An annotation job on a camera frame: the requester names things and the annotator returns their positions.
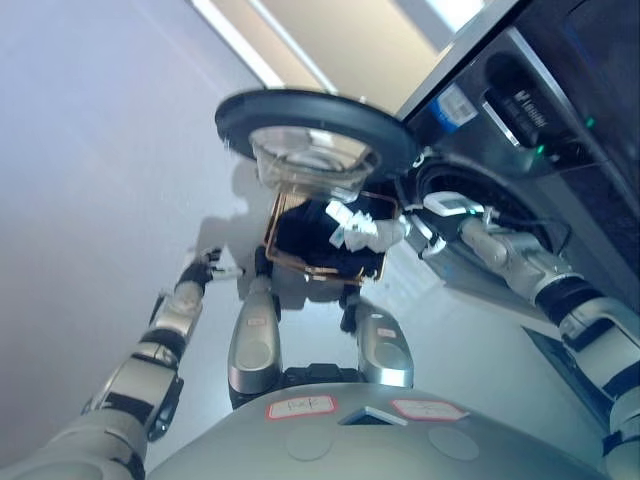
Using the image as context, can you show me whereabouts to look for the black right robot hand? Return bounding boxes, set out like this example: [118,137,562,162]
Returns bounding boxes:
[399,192,476,259]

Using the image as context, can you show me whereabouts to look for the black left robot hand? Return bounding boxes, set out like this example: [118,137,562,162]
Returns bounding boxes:
[182,246,246,284]

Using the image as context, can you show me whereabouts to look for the white garment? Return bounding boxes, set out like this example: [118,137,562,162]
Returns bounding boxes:
[327,199,409,254]

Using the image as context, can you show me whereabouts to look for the brown wicker laundry basket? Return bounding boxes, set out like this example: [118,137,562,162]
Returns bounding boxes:
[263,189,401,287]

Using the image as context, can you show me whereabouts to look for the grey front-load washing machine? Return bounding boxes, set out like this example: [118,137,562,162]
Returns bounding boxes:
[394,24,640,326]

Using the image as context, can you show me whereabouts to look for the black clothes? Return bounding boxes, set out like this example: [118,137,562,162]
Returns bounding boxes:
[274,198,396,281]

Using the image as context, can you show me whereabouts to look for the round glass washing machine door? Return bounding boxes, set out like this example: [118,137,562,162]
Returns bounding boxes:
[214,88,419,204]

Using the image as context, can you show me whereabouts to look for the white barcode sticker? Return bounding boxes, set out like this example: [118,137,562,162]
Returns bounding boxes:
[430,84,476,134]

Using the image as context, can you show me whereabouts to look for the dark stacked dryer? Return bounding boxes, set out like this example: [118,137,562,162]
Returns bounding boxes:
[519,0,640,166]

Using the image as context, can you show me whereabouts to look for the silver robot torso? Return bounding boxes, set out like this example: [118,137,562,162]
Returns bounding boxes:
[147,364,609,480]

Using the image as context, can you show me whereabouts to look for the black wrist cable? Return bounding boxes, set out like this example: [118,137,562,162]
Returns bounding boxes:
[479,204,572,254]

